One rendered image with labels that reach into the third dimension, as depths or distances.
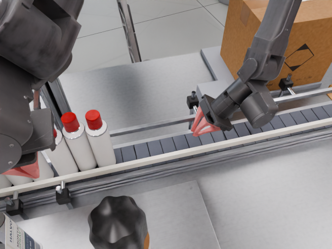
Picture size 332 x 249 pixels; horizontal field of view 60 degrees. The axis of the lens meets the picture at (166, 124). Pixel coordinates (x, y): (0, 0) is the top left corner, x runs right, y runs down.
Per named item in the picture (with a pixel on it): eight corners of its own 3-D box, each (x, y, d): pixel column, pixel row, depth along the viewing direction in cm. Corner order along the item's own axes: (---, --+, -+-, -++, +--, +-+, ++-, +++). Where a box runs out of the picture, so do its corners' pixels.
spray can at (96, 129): (99, 173, 77) (82, 126, 61) (96, 157, 80) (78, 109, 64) (118, 167, 79) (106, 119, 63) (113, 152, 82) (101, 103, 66)
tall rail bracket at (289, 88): (278, 124, 94) (296, 88, 81) (268, 108, 99) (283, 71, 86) (287, 122, 95) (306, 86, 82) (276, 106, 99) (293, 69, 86)
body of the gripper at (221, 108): (212, 126, 70) (234, 107, 67) (199, 98, 77) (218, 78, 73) (228, 133, 74) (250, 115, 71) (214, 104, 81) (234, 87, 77)
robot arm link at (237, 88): (251, 75, 72) (240, 69, 68) (267, 95, 69) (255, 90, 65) (231, 93, 76) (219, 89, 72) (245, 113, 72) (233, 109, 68)
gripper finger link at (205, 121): (187, 139, 76) (212, 117, 71) (180, 119, 80) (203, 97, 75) (204, 145, 80) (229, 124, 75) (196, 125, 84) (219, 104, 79)
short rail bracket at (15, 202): (20, 226, 74) (-1, 207, 64) (21, 203, 77) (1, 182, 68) (33, 222, 74) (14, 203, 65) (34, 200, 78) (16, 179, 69)
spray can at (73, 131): (77, 174, 77) (54, 126, 61) (79, 157, 81) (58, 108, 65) (96, 173, 78) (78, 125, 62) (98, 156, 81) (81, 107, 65)
